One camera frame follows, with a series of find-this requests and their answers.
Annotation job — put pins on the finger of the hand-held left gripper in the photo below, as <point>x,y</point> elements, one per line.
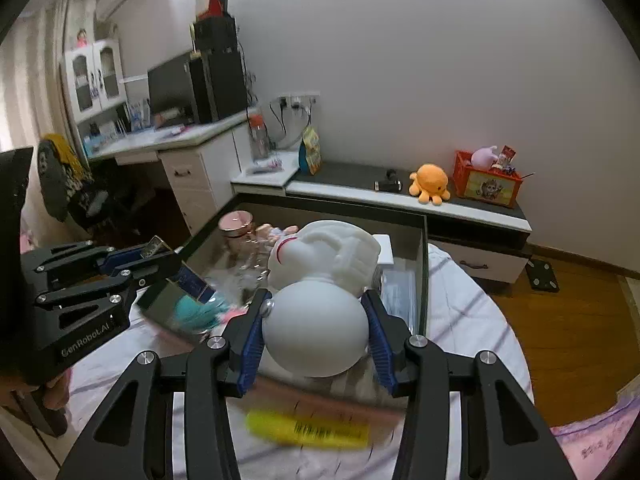
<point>125,260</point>
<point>150,272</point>

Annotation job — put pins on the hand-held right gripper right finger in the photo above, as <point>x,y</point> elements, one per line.
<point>382,352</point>

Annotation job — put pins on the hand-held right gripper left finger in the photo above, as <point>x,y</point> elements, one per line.
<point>250,355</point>

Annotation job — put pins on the dark box blue label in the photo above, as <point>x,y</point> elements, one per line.
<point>197,285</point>

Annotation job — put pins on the white astronaut figure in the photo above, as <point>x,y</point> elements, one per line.
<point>320,330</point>

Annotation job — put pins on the grey storage box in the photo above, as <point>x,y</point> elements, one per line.
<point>405,245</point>

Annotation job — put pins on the pink cat-ear doll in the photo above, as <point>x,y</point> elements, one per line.
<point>277,236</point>

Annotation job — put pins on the person's left hand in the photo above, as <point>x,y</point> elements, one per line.
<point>56,392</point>

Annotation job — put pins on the clear plastic case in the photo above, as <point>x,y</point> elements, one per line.
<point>399,300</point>

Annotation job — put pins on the teal ball toy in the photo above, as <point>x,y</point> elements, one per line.
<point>195,315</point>

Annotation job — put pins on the clear plastic container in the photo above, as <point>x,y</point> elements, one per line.
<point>250,275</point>

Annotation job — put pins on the yellow packet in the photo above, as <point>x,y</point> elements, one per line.
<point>305,430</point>

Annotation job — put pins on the striped white quilt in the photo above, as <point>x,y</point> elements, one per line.
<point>470,320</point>

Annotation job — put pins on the clear jar pink lid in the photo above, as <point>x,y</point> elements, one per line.
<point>237,230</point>

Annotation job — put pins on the white flat box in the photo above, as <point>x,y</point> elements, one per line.
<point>384,250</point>

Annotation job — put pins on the yellow black garment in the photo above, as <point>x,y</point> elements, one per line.
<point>57,175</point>

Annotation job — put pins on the white desk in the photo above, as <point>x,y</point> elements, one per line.
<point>200,175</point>

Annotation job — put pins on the white side cabinet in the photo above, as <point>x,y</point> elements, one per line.
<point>265,175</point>

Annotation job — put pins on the black white low cabinet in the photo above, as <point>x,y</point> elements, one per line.
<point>350,190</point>

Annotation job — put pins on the small black device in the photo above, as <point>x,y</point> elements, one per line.
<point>389,182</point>

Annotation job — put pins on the clear bottle orange cap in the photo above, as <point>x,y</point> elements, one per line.
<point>259,140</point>

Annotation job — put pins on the orange octopus plush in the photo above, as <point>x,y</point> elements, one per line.
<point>429,182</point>

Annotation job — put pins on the black bathroom scale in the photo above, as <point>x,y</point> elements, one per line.
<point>542,275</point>

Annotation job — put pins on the black computer monitor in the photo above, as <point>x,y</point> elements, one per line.
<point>172,85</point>

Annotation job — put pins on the white glass-door hutch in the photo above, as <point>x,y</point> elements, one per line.
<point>95,80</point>

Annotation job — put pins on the red toy crate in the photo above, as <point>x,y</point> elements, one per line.
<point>487,187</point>

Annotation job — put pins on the beige curtain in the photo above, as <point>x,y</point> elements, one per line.
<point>35,85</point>

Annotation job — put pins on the black computer tower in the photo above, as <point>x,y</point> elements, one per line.
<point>220,85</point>

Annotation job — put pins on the colourful snack bag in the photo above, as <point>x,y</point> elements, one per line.
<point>311,152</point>

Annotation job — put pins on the purple plush toy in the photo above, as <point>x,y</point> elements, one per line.
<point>484,156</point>

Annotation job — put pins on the small doll figure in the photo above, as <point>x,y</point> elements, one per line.
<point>82,40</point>

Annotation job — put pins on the red snack packet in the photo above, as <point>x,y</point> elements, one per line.
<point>506,157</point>

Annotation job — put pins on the pink bedsheet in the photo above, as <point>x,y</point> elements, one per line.
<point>595,445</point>

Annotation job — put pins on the black box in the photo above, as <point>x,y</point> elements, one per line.
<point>215,35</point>

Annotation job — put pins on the red white boxes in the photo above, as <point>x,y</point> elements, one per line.
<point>212,2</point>

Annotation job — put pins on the white wall power socket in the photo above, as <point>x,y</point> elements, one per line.
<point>299,100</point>

